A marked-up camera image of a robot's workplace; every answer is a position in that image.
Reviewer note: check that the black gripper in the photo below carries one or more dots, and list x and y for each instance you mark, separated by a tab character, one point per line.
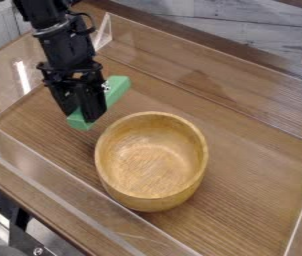
70	67

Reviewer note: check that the green rectangular block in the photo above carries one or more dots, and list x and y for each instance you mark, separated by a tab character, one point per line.
99	102

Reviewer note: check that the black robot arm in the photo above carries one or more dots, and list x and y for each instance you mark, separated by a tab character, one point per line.
31	8

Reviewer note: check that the brown wooden bowl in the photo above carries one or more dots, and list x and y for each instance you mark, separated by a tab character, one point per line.
151	157

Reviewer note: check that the black metal table leg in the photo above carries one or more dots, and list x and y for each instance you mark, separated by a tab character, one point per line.
19	239

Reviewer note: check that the clear acrylic corner bracket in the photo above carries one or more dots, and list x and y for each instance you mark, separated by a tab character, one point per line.
103	36

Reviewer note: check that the clear acrylic tray wall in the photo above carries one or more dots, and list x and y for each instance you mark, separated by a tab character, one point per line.
238	94

